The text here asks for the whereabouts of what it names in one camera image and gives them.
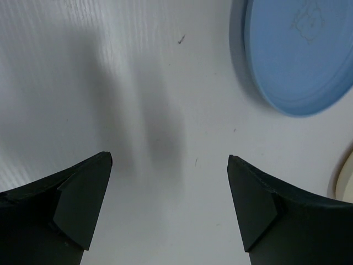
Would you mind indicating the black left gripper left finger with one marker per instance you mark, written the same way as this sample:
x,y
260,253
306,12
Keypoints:
x,y
52,220

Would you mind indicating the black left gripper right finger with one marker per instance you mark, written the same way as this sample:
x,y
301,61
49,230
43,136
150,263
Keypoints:
x,y
282,224

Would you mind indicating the blue plate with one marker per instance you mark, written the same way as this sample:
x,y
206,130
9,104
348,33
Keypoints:
x,y
293,56

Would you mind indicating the cream plate at back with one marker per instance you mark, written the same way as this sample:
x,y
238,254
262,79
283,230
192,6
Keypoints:
x,y
340,185

